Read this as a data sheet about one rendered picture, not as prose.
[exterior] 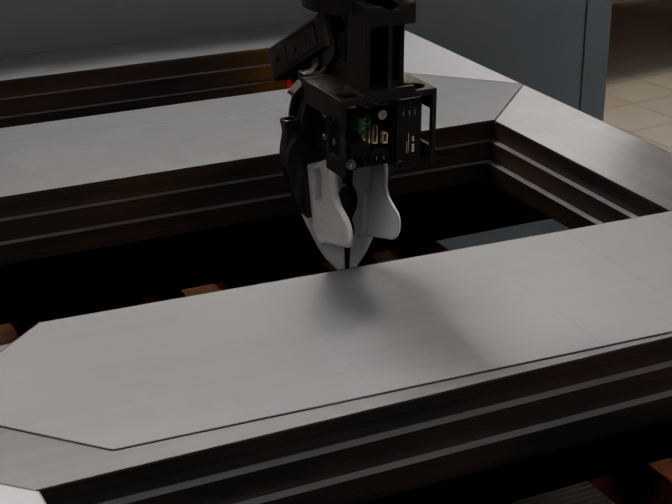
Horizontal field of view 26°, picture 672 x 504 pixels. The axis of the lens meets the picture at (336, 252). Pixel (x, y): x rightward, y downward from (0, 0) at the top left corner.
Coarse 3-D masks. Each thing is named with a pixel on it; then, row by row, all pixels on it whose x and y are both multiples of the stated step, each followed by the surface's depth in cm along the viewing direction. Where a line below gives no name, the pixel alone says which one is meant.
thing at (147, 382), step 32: (64, 320) 97; (96, 320) 97; (128, 320) 97; (160, 320) 97; (64, 352) 92; (96, 352) 92; (128, 352) 92; (160, 352) 92; (192, 352) 92; (96, 384) 88; (128, 384) 88; (160, 384) 88; (192, 384) 88; (224, 384) 88; (128, 416) 85; (160, 416) 85; (192, 416) 85; (224, 416) 85
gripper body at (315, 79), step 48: (336, 0) 93; (384, 0) 94; (336, 48) 97; (384, 48) 94; (336, 96) 94; (384, 96) 94; (432, 96) 96; (336, 144) 97; (384, 144) 97; (432, 144) 97
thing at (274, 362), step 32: (256, 288) 101; (192, 320) 97; (224, 320) 97; (256, 320) 97; (288, 320) 97; (224, 352) 92; (256, 352) 92; (288, 352) 92; (320, 352) 92; (256, 384) 88; (288, 384) 88; (320, 384) 88; (352, 384) 88; (256, 416) 85
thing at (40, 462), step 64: (192, 64) 158; (256, 64) 161; (448, 128) 135; (64, 192) 120; (128, 192) 123; (192, 192) 125; (256, 192) 128; (512, 192) 134; (576, 192) 125; (0, 256) 118; (448, 384) 89; (512, 384) 90; (576, 384) 92; (640, 384) 94; (0, 448) 82; (64, 448) 82; (128, 448) 82; (192, 448) 82; (256, 448) 83; (320, 448) 85; (384, 448) 86; (448, 448) 88; (512, 448) 90
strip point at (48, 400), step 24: (24, 336) 94; (48, 336) 94; (0, 360) 91; (24, 360) 91; (48, 360) 91; (0, 384) 88; (24, 384) 88; (48, 384) 88; (72, 384) 88; (0, 408) 86; (24, 408) 86; (48, 408) 86; (72, 408) 86; (48, 432) 83; (72, 432) 83; (96, 432) 83
